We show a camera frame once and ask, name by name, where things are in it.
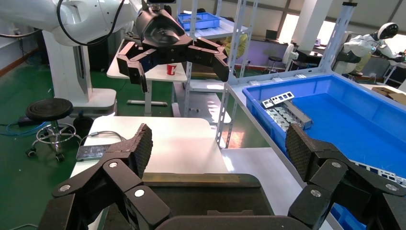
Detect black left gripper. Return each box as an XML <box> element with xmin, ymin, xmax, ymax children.
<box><xmin>116</xmin><ymin>8</ymin><xmax>230</xmax><ymax>93</ymax></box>

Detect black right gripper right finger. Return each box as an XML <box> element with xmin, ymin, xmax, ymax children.
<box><xmin>285</xmin><ymin>123</ymin><xmax>406</xmax><ymax>230</ymax></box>

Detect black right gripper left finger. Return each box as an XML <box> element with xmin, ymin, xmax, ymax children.
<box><xmin>51</xmin><ymin>123</ymin><xmax>171</xmax><ymax>230</ymax></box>

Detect grey metal bracket square holes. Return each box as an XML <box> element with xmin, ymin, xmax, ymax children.
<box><xmin>260</xmin><ymin>91</ymin><xmax>295</xmax><ymax>109</ymax></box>

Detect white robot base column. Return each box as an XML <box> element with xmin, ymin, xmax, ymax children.
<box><xmin>43</xmin><ymin>30</ymin><xmax>118</xmax><ymax>116</ymax></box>

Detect small white desk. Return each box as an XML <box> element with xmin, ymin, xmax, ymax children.
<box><xmin>106</xmin><ymin>39</ymin><xmax>188</xmax><ymax>116</ymax></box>

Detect dark flat handheld device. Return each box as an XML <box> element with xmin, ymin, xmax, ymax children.
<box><xmin>76</xmin><ymin>144</ymin><xmax>112</xmax><ymax>162</ymax></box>

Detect small blue plastic bin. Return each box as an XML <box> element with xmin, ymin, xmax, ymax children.
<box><xmin>177</xmin><ymin>12</ymin><xmax>222</xmax><ymax>32</ymax></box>

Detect metal brackets row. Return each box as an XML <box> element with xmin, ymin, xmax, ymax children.
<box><xmin>350</xmin><ymin>159</ymin><xmax>406</xmax><ymax>186</ymax></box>

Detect white slotted shelf rack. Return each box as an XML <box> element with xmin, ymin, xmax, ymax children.
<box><xmin>176</xmin><ymin>0</ymin><xmax>254</xmax><ymax>125</ymax></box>

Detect large blue plastic bin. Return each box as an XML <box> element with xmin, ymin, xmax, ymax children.
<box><xmin>242</xmin><ymin>74</ymin><xmax>406</xmax><ymax>230</ymax></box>

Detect black round floor object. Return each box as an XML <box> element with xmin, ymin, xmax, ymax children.
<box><xmin>73</xmin><ymin>114</ymin><xmax>94</xmax><ymax>137</ymax></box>

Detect long grey metal channel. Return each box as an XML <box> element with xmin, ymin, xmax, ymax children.
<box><xmin>282</xmin><ymin>101</ymin><xmax>314</xmax><ymax>130</ymax></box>

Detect person in yellow clothes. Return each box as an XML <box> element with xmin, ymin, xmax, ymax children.
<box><xmin>222</xmin><ymin>33</ymin><xmax>248</xmax><ymax>59</ymax></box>

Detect stack of flat metal brackets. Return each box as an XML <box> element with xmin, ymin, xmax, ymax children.
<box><xmin>265</xmin><ymin>107</ymin><xmax>297</xmax><ymax>132</ymax></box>

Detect black round stool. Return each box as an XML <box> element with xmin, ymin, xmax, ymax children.
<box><xmin>25</xmin><ymin>97</ymin><xmax>82</xmax><ymax>162</ymax></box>

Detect dark swivel stool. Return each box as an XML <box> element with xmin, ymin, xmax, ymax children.
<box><xmin>263</xmin><ymin>56</ymin><xmax>283</xmax><ymax>74</ymax></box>

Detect brown cardboard box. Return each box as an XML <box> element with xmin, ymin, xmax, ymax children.
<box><xmin>372</xmin><ymin>85</ymin><xmax>406</xmax><ymax>106</ymax></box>

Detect black power adapter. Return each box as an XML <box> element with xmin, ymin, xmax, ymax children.
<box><xmin>18</xmin><ymin>115</ymin><xmax>39</xmax><ymax>127</ymax></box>

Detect white standing fan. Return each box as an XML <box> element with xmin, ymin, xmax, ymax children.
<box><xmin>282</xmin><ymin>43</ymin><xmax>299</xmax><ymax>72</ymax></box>

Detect white humanoid robot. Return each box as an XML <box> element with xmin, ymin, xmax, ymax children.
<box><xmin>333</xmin><ymin>22</ymin><xmax>406</xmax><ymax>75</ymax></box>

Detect grey perforated metal rack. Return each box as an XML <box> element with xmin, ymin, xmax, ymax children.
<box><xmin>215</xmin><ymin>1</ymin><xmax>359</xmax><ymax>188</ymax></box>

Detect grey device cable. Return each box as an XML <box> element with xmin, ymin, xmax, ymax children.
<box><xmin>79</xmin><ymin>130</ymin><xmax>127</xmax><ymax>147</ymax></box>

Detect blue floor cable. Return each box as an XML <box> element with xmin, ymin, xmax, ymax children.
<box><xmin>0</xmin><ymin>122</ymin><xmax>48</xmax><ymax>137</ymax></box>

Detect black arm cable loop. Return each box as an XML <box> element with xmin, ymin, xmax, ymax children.
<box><xmin>56</xmin><ymin>0</ymin><xmax>126</xmax><ymax>46</ymax></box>

